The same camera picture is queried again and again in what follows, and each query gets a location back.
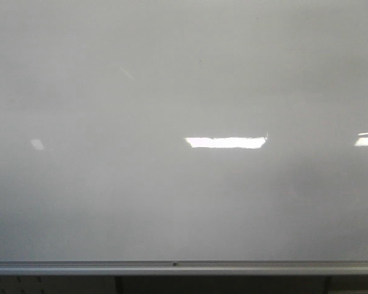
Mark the grey aluminium marker tray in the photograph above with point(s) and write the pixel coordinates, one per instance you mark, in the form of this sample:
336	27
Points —
184	268

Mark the white whiteboard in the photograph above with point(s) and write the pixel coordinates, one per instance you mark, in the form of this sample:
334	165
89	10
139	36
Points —
183	130

